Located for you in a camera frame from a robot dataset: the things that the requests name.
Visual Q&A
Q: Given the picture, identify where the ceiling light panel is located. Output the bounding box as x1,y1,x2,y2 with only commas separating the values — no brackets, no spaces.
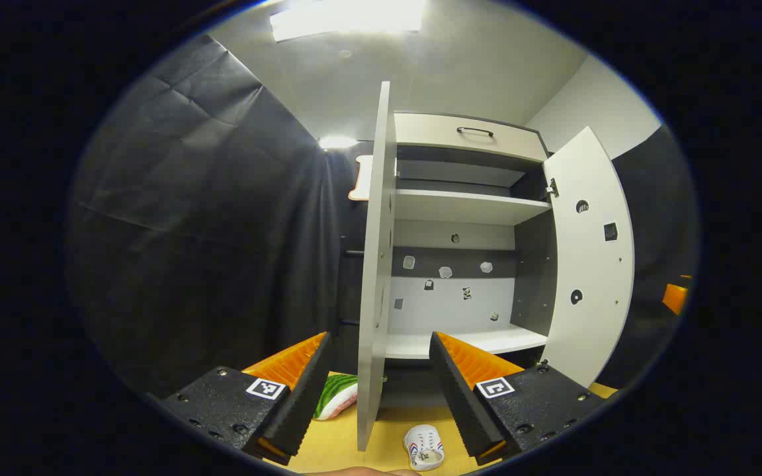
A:
269,0,427,42

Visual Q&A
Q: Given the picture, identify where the grey shoe cabinet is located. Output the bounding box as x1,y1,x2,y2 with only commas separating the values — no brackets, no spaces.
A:
381,111,559,411

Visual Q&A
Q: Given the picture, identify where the grey cabinet drawer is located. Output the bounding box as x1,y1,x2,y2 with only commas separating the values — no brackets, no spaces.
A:
394,112,549,163

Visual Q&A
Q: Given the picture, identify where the white shoe with striped sides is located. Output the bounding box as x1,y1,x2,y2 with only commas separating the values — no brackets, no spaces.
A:
403,424,446,471

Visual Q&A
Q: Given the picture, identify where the cabinet door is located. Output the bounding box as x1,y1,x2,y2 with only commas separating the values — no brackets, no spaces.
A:
542,126,636,389
357,81,398,454

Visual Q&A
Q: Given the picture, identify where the watermelon shaped cushion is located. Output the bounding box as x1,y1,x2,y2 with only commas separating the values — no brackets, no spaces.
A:
313,374,359,421

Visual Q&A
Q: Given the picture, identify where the black backdrop stand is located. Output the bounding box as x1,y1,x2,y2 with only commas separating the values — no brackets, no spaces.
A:
340,235,365,328

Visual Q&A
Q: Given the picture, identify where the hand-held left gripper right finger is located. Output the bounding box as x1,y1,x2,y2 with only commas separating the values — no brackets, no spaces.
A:
429,331,610,467

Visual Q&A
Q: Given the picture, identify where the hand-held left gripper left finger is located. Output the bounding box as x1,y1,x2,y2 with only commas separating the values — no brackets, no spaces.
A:
156,331,333,465

